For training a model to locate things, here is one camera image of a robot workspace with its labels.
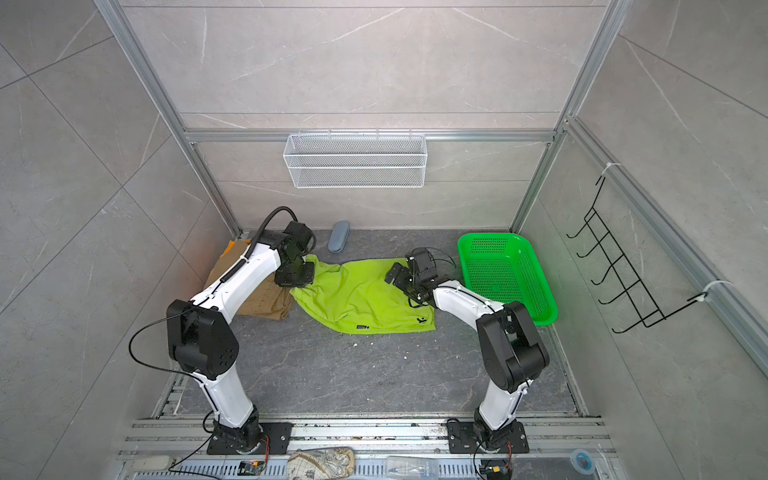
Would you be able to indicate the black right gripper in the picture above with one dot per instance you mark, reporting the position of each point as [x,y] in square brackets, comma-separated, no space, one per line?
[400,283]

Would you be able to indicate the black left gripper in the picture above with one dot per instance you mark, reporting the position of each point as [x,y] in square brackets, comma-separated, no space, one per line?
[283,280]

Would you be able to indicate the khaki brown shorts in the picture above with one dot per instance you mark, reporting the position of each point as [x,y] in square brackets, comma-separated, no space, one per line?
[268,300]

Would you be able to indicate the lime green shorts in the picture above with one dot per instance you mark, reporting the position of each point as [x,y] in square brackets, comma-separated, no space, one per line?
[354,298]

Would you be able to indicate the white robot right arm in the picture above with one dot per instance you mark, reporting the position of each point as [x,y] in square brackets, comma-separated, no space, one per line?
[512,351]

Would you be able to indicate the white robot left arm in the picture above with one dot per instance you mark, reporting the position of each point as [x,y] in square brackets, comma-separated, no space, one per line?
[202,342]

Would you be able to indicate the grey oval case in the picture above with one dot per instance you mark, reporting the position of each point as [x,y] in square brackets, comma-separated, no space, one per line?
[339,236]

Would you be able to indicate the green plastic basket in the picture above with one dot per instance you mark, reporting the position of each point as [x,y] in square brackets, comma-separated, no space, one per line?
[503,267]

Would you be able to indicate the clear plastic bottle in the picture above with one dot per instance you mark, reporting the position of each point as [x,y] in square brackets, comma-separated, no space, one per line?
[412,468]

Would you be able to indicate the patterned pouch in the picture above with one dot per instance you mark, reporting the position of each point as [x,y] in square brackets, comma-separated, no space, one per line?
[321,464]

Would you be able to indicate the small circuit board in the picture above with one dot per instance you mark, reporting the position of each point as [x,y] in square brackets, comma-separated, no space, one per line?
[251,468]

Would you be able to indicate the blue tape roll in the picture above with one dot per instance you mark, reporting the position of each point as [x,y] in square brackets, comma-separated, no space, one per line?
[582,462]

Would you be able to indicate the white wire mesh basket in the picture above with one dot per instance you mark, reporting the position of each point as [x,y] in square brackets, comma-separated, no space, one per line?
[356,160]

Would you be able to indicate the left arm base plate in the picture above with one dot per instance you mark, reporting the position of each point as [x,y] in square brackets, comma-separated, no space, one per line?
[270,438]

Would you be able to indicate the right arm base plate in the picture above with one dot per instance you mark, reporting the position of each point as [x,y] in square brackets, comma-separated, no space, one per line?
[468,437]

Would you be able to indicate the black wire hook rack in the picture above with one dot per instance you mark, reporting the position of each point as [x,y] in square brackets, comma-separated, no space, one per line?
[620,268]

